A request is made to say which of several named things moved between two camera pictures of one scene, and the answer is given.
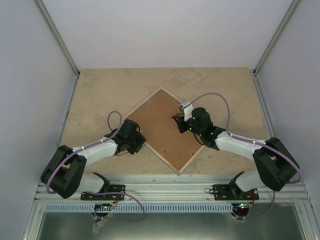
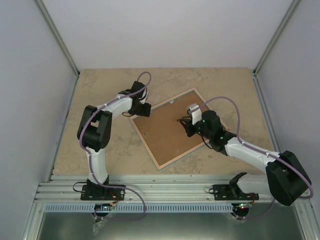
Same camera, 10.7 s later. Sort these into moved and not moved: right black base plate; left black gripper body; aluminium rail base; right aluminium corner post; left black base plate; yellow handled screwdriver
Moved: yellow handled screwdriver; left black gripper body
Not moved: aluminium rail base; right aluminium corner post; right black base plate; left black base plate
